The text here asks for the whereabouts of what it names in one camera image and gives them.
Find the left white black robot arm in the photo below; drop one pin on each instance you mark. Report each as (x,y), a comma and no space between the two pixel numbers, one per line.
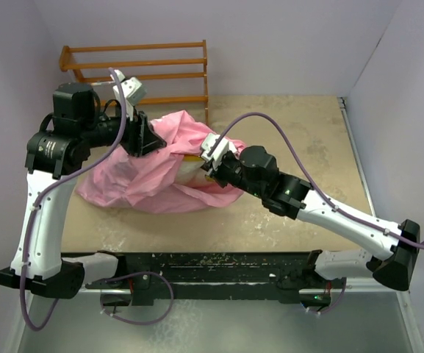
(54,159)

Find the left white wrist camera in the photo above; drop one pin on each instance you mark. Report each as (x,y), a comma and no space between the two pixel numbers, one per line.
(133,90)

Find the pink pillowcase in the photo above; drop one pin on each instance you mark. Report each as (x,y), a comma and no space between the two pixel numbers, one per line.
(147,183)

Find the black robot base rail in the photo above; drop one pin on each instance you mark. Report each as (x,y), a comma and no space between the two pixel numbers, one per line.
(285,277)

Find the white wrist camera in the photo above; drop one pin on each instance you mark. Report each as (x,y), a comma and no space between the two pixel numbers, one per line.
(213,148)
(133,90)

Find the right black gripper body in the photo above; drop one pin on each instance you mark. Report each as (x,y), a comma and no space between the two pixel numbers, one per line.
(228,171)

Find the yellow white pillow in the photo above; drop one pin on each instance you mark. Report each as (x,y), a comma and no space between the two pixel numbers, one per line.
(191,174)

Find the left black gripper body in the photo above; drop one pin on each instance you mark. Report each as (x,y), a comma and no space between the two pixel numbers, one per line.
(131,141)

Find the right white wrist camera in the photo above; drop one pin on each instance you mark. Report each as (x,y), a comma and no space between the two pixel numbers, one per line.
(213,148)

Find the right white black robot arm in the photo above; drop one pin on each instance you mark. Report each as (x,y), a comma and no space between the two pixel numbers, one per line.
(387,250)

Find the orange wooden rack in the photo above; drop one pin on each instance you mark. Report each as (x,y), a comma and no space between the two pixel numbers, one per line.
(175,73)

